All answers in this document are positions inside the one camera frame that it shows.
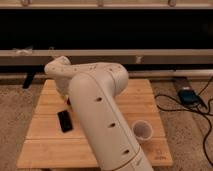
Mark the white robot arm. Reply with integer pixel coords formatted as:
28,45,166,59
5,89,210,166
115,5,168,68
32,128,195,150
45,56,154,171

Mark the black phone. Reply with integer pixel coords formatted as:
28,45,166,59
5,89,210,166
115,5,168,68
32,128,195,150
57,110,73,133

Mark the clear plastic cup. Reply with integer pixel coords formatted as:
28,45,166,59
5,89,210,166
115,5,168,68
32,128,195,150
131,120,153,144

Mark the blue power adapter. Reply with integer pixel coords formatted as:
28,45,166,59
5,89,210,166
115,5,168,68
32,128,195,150
178,89,199,105

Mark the black cable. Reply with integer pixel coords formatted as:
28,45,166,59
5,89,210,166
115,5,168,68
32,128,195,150
153,76,213,168

